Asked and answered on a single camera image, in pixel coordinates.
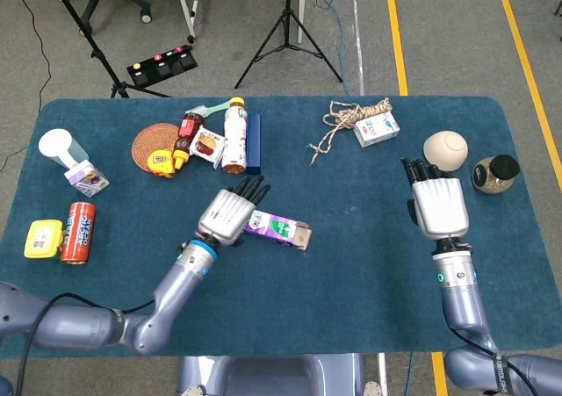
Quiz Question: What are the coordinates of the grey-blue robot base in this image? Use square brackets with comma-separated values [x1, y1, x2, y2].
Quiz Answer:
[175, 354, 384, 396]

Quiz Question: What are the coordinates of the beige bowl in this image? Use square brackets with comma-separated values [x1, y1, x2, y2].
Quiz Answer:
[422, 131, 470, 173]

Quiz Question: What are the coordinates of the blue carpet table mat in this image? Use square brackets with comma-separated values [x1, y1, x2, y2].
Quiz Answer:
[0, 96, 562, 358]

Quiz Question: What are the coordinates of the black camera tripod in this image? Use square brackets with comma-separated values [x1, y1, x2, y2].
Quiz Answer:
[234, 0, 344, 90]

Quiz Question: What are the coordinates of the blue floor cable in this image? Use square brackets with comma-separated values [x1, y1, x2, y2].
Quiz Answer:
[405, 351, 417, 396]
[313, 0, 352, 97]

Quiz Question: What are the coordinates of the purple toothpaste carton box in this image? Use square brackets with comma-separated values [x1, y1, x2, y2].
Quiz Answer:
[242, 210, 313, 251]

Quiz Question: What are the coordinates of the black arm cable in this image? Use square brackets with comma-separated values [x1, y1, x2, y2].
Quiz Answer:
[15, 292, 155, 396]
[451, 325, 544, 396]

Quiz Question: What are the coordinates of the white table leg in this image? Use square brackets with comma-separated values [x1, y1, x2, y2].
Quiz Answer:
[377, 352, 390, 396]

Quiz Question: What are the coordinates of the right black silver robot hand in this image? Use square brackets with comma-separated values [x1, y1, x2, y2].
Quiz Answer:
[400, 157, 470, 241]

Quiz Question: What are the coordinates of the yellow tape measure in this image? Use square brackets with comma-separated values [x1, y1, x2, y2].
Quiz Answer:
[146, 148, 177, 178]

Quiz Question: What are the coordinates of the black slanted light stand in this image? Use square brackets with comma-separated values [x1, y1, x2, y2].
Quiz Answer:
[43, 0, 172, 99]

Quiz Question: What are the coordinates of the beige twine rope bundle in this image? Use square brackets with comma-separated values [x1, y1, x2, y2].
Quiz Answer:
[306, 97, 393, 167]

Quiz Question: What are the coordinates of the white blue small carton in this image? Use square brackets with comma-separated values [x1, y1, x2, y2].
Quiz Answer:
[353, 111, 400, 148]

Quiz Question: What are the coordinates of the brown sauce bottle yellow cap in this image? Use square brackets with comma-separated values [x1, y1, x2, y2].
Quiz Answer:
[172, 112, 205, 170]

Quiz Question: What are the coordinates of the white metal frame leg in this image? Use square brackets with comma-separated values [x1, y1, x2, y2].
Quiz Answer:
[170, 0, 205, 44]

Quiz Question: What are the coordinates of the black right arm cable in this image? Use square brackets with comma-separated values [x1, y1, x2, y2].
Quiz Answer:
[451, 325, 544, 396]

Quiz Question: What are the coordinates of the thin black floor cable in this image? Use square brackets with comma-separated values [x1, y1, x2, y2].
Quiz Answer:
[0, 0, 53, 171]

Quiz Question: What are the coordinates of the white upright post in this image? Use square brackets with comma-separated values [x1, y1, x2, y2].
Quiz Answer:
[297, 0, 307, 45]

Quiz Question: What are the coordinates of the white plastic cup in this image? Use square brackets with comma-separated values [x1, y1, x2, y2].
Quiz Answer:
[38, 127, 90, 170]

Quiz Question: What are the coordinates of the glass jar black lid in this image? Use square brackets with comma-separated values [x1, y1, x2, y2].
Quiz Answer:
[472, 154, 522, 194]

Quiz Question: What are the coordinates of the red Arctic Ocean can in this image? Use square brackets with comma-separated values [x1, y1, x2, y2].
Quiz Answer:
[60, 201, 97, 266]

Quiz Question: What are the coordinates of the teal handled brush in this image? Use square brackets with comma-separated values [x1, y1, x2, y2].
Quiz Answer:
[184, 98, 234, 119]

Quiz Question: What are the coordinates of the round woven brown coaster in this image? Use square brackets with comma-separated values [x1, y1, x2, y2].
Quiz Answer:
[131, 122, 181, 173]

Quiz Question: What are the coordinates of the red white snack packet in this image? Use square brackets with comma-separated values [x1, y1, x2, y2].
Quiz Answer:
[189, 126, 227, 169]

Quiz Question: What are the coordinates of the black foot pedal board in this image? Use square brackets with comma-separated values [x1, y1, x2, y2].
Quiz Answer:
[126, 44, 198, 88]

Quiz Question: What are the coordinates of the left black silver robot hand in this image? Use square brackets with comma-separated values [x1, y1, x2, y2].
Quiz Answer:
[196, 175, 272, 248]

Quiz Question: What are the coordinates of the small purple drink carton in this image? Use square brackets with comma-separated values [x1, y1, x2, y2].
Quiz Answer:
[63, 159, 111, 198]

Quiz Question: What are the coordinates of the white label tea bottle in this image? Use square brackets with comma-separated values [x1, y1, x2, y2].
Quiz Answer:
[220, 97, 249, 175]

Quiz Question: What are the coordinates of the yellow plastic lidded box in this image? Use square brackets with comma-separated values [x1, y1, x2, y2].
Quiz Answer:
[24, 219, 65, 259]

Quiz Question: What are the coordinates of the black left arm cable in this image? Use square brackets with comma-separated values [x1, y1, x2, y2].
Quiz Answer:
[15, 292, 155, 396]

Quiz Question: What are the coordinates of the dark blue long box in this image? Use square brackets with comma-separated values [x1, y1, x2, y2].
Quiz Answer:
[245, 113, 263, 176]

